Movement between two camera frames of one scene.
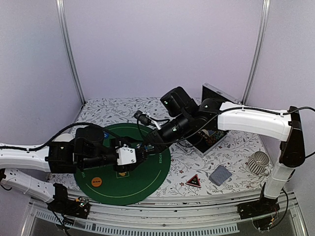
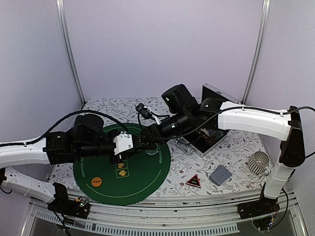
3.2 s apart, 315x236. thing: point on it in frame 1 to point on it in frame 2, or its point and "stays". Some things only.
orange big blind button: [97, 182] stays
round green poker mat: [136, 186] stays
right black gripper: [156, 139] to [149, 137]
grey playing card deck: [220, 175] stays
